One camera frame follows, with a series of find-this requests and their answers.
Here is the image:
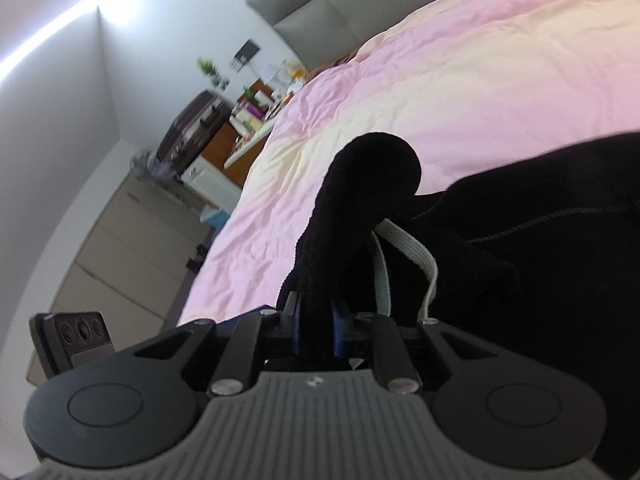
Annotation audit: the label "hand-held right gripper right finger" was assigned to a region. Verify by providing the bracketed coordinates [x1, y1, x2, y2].
[330, 299, 502, 395]

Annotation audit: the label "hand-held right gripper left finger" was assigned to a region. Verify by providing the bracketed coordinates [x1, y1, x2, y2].
[134, 291, 302, 397]

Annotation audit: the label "black pants with white drawstring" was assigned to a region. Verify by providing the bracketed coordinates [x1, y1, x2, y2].
[276, 130, 640, 480]

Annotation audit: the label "beige drawer cabinet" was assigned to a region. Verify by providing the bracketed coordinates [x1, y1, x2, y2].
[27, 175, 217, 389]

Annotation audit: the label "blue box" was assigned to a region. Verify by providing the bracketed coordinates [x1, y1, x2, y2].
[200, 207, 232, 227]

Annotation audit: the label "wooden nightstand with white top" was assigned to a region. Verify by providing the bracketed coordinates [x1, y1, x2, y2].
[202, 77, 281, 191]

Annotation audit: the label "dark brown suitcase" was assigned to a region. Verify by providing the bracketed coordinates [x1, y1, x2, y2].
[156, 89, 235, 171]

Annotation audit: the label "cluster of toiletry bottles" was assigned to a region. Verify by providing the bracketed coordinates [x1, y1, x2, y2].
[230, 60, 307, 147]

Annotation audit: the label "pink quilt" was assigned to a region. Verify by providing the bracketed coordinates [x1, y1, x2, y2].
[177, 0, 640, 327]

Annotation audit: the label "small potted green plant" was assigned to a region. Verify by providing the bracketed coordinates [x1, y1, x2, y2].
[196, 56, 224, 89]

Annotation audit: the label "ceiling light strip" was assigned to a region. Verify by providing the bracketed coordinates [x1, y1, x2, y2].
[0, 0, 102, 89]

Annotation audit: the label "grey padded headboard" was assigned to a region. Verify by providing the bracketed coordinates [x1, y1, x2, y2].
[245, 0, 536, 72]

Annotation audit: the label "black wall socket panel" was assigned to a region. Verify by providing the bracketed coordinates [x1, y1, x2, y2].
[229, 39, 261, 72]

